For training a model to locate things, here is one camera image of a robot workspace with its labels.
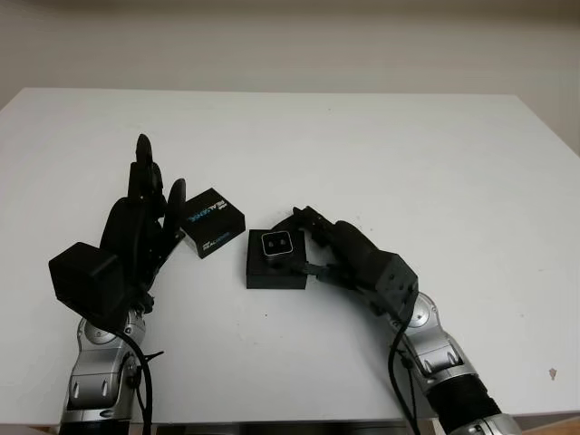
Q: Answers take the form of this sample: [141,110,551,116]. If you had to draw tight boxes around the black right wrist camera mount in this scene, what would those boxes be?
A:
[373,252,419,324]

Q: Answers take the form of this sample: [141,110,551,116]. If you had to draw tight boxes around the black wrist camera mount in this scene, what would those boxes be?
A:
[48,242,124,325]
[373,252,419,324]

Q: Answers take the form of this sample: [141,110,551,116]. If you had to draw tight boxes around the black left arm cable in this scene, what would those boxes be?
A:
[108,329,165,435]

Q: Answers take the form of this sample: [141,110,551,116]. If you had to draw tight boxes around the black camera box base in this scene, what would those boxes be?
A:
[244,228,309,291]

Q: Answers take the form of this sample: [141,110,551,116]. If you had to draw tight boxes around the black RealSense box lid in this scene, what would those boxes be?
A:
[180,186,248,259]

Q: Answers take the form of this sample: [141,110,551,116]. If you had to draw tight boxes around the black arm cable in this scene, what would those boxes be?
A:
[387,316,437,435]
[108,329,165,435]

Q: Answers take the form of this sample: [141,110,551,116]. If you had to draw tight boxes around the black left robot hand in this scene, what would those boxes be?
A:
[97,133,188,314]

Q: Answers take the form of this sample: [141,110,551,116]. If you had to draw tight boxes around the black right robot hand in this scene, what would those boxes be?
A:
[271,206,396,314]

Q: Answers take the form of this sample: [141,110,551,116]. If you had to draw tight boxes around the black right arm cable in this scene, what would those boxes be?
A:
[387,316,437,435]

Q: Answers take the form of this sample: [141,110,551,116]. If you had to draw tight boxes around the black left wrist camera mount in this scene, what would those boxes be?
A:
[48,242,124,325]

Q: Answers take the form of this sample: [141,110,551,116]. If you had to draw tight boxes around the small silver depth camera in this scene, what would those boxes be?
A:
[260,229,295,266]

